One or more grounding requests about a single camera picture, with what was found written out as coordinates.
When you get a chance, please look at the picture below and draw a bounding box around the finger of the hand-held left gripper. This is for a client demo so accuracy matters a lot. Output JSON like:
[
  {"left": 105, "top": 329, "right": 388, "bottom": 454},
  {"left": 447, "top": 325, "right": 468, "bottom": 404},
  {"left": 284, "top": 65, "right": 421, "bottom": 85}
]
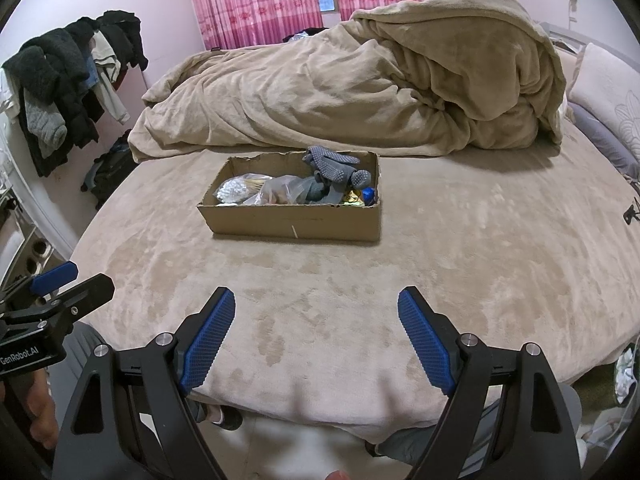
[
  {"left": 42, "top": 273, "right": 116, "bottom": 318},
  {"left": 25, "top": 261, "right": 79, "bottom": 297}
]

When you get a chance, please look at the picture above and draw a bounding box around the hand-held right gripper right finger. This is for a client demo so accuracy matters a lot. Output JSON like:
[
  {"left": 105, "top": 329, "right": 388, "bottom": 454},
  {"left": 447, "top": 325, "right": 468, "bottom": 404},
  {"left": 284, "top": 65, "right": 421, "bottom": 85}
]
[{"left": 397, "top": 286, "right": 583, "bottom": 480}]

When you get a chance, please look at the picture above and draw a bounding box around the clear plastic snack bag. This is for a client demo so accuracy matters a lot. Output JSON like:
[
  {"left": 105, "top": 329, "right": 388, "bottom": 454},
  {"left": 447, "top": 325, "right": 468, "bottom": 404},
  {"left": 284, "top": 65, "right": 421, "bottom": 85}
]
[{"left": 245, "top": 175, "right": 313, "bottom": 206}]

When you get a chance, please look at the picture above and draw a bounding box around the black fleece jacket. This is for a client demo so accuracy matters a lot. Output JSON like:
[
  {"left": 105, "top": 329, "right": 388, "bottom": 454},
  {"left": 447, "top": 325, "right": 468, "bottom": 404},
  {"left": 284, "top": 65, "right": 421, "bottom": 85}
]
[{"left": 2, "top": 27, "right": 101, "bottom": 177}]

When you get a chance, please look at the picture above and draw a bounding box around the bag of cotton swabs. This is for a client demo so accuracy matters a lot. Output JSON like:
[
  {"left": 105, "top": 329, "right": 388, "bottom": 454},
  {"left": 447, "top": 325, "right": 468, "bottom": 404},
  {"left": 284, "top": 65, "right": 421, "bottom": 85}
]
[{"left": 214, "top": 172, "right": 275, "bottom": 205}]

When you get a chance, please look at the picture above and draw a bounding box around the grey hanging garment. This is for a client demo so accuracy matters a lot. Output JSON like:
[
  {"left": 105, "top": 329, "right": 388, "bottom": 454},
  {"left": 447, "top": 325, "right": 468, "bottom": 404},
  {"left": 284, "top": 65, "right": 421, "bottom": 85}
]
[{"left": 22, "top": 100, "right": 68, "bottom": 158}]

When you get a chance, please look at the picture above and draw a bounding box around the dark bag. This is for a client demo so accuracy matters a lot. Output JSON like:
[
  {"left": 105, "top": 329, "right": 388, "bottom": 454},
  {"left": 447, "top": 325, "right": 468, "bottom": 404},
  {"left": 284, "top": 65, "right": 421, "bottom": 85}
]
[{"left": 282, "top": 26, "right": 327, "bottom": 44}]

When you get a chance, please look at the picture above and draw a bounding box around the white shelf unit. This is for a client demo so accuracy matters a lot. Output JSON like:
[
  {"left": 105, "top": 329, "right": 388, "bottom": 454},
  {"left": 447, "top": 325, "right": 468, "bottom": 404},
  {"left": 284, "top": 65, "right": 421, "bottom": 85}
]
[{"left": 0, "top": 170, "right": 47, "bottom": 292}]

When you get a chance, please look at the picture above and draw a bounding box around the black hanging garment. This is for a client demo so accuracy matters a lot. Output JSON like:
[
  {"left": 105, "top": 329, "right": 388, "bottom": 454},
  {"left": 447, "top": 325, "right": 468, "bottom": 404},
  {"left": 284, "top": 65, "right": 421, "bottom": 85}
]
[{"left": 97, "top": 10, "right": 149, "bottom": 72}]

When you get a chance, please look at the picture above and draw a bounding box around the bed with beige sheet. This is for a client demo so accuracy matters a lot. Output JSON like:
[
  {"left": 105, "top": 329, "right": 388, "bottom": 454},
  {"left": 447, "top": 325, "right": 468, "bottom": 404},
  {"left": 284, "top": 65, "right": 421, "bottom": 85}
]
[{"left": 70, "top": 55, "right": 640, "bottom": 441}]

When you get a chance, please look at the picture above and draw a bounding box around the narrow pink curtain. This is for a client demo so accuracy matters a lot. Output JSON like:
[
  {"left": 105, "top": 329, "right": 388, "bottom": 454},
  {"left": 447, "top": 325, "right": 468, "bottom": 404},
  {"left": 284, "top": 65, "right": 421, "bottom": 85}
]
[{"left": 183, "top": 0, "right": 323, "bottom": 52}]

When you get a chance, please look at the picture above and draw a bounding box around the white embroidered pillow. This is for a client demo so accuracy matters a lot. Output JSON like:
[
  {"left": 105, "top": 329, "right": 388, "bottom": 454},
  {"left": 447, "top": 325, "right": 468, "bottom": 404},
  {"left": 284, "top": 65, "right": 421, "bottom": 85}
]
[{"left": 567, "top": 42, "right": 640, "bottom": 161}]

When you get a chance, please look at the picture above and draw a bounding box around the white headboard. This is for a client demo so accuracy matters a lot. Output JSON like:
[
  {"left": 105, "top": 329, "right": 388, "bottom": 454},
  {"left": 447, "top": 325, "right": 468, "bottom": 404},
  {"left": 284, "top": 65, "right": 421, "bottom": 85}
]
[{"left": 537, "top": 20, "right": 601, "bottom": 56}]

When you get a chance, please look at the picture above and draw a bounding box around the person's left hand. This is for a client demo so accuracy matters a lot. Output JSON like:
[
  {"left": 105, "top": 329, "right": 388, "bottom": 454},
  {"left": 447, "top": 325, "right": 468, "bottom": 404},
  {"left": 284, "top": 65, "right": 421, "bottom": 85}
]
[{"left": 22, "top": 371, "right": 62, "bottom": 453}]

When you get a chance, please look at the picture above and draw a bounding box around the beige fleece blanket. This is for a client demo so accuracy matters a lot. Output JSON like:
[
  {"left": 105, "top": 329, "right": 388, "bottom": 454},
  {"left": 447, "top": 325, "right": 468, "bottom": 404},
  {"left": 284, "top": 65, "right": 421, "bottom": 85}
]
[{"left": 127, "top": 0, "right": 568, "bottom": 163}]

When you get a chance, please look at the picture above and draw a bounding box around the cardboard box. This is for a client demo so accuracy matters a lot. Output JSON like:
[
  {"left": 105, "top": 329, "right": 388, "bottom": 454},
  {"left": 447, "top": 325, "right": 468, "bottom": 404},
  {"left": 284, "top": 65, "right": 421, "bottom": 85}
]
[{"left": 196, "top": 149, "right": 382, "bottom": 242}]

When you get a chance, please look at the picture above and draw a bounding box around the black suitcase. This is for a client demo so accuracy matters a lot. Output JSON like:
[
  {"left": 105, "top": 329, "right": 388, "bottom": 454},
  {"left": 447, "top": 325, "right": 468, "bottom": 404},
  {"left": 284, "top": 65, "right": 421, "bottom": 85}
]
[{"left": 81, "top": 130, "right": 139, "bottom": 211}]

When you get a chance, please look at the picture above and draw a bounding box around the plain grey glove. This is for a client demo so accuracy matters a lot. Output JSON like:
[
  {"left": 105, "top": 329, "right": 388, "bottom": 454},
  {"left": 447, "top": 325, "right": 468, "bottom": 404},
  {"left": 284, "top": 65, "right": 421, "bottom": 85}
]
[{"left": 304, "top": 180, "right": 347, "bottom": 207}]

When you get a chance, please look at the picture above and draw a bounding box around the dotted grey glove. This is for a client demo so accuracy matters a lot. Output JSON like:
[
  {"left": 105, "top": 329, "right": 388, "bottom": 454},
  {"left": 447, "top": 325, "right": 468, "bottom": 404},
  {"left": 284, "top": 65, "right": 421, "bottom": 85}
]
[{"left": 301, "top": 145, "right": 373, "bottom": 188}]

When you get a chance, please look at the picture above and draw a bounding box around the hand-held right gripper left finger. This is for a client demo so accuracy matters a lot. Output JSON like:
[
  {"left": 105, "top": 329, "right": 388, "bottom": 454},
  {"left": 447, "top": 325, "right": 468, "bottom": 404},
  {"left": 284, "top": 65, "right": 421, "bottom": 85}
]
[{"left": 51, "top": 286, "right": 237, "bottom": 480}]

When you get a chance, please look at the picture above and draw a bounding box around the white plastic bag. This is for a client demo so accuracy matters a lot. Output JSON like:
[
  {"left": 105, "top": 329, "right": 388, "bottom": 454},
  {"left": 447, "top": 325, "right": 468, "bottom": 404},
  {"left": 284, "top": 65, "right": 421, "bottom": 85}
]
[{"left": 612, "top": 340, "right": 640, "bottom": 407}]

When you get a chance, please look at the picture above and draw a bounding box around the cream hanging shirt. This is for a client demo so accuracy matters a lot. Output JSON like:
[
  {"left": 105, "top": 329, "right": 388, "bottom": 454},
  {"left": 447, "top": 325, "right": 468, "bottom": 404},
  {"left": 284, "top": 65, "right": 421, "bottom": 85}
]
[{"left": 90, "top": 30, "right": 132, "bottom": 123}]

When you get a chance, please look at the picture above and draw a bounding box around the grey pillow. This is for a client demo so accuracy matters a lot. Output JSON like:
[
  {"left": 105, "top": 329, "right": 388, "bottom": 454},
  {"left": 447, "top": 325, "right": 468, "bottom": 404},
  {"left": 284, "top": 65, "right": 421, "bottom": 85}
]
[{"left": 567, "top": 102, "right": 640, "bottom": 181}]

